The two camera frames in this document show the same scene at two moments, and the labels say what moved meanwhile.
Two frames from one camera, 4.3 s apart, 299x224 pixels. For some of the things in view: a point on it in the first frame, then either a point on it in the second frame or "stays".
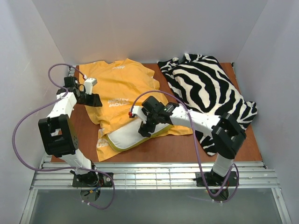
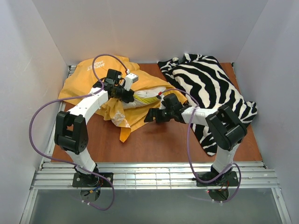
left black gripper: [86, 98] to [127, 95]
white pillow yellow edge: [129, 136] to [144, 95]
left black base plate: [104, 180] stays
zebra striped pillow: [199, 83] stays
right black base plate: [214, 179] stays
